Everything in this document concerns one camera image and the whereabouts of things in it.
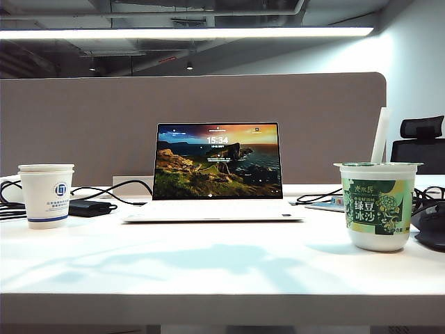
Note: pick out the small black pendant lamp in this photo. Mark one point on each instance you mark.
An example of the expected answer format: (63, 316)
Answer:
(189, 66)
(92, 67)

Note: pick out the black mesh office chair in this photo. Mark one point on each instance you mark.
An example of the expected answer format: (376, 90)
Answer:
(417, 153)

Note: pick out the grey-brown desk partition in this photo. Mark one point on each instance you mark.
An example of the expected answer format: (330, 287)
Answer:
(87, 121)

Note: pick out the white laptop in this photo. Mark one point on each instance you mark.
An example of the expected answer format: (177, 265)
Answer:
(215, 167)

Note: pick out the green white dessert cup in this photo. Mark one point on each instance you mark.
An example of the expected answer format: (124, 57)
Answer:
(375, 240)

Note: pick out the black power adapter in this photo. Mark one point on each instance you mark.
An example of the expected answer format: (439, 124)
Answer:
(88, 208)

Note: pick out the long ceiling light strip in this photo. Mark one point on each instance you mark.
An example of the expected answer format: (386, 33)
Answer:
(174, 33)

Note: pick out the white drinking straw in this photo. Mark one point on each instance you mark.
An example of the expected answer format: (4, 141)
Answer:
(380, 139)

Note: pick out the white paper cup blue logo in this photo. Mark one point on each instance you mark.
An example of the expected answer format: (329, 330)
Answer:
(45, 202)

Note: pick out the flat blue white booklet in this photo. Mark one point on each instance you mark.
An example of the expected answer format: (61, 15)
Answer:
(325, 207)

